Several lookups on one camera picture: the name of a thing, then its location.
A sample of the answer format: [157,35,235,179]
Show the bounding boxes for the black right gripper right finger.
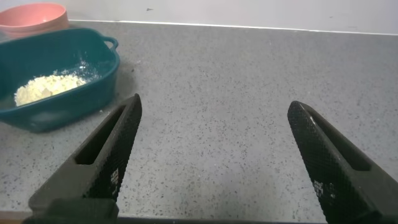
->
[287,100,398,224]

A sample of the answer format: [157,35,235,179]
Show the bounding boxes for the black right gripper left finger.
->
[28,93,143,216]

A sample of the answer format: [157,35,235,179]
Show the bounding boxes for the white powder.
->
[14,73,88,107]

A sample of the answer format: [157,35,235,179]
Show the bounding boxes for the pink bowl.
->
[0,2,70,40]

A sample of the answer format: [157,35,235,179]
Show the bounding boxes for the teal plastic tray with handles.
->
[0,27,121,134]

